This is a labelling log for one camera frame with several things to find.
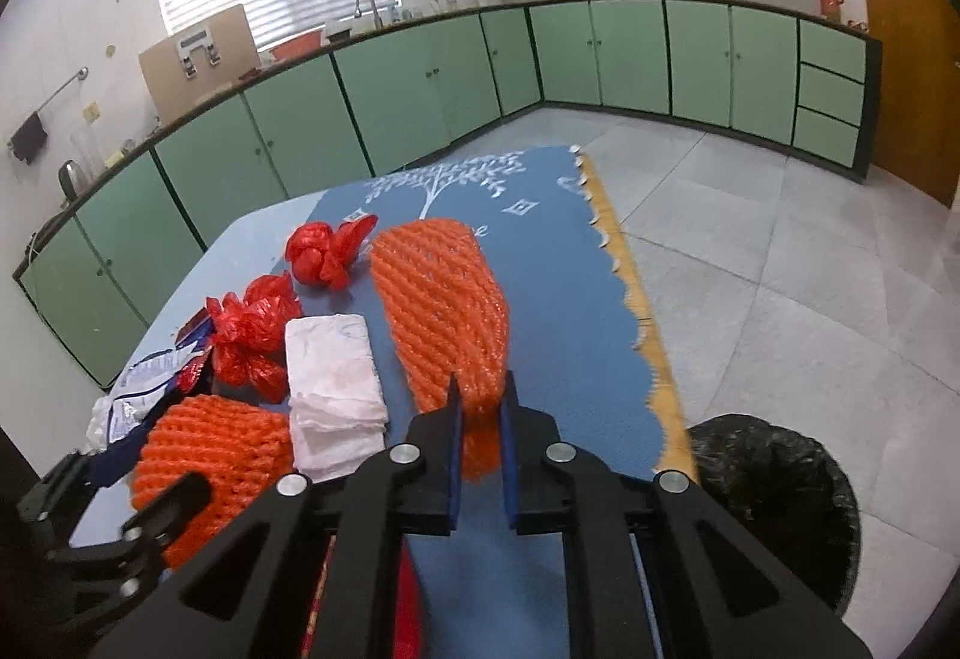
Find white blue snack wrapper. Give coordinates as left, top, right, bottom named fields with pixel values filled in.
left=86, top=344, right=215, bottom=450

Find blue tree print mat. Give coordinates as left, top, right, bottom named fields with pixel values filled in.
left=262, top=145, right=685, bottom=659

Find green base kitchen cabinets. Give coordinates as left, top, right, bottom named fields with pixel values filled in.
left=11, top=0, right=882, bottom=390

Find black trash bin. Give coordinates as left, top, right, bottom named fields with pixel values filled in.
left=686, top=413, right=863, bottom=619

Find wooden door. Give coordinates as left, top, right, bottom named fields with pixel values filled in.
left=836, top=0, right=960, bottom=206

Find clear plastic pitcher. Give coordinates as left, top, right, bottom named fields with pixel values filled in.
left=71, top=130, right=102, bottom=180

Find red blue snack wrapper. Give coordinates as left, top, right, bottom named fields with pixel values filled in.
left=174, top=308, right=220, bottom=397

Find metal kettle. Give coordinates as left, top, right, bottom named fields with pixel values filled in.
left=58, top=160, right=91, bottom=202

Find cardboard box on counter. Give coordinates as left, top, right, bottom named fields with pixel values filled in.
left=139, top=4, right=260, bottom=124

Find red plastic bag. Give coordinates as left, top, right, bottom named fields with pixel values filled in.
left=206, top=272, right=305, bottom=405
left=285, top=213, right=380, bottom=291

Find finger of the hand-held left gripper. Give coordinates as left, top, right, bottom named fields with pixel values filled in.
left=41, top=474, right=215, bottom=630
left=16, top=404, right=162, bottom=525

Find short orange foam net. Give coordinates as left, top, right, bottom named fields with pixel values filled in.
left=129, top=395, right=295, bottom=571

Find dark towel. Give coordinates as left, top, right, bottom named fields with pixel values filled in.
left=7, top=113, right=50, bottom=165

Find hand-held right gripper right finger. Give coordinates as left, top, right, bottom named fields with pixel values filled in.
left=499, top=370, right=875, bottom=659

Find long orange foam net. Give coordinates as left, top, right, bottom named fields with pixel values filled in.
left=369, top=218, right=513, bottom=480

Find stack of white tissues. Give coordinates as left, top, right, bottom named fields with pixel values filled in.
left=283, top=311, right=391, bottom=484

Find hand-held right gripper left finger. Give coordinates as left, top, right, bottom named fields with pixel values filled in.
left=88, top=374, right=462, bottom=659

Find metal towel rail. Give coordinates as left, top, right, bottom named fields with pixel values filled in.
left=30, top=68, right=89, bottom=127

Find red basin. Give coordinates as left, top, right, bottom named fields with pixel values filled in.
left=270, top=31, right=323, bottom=62

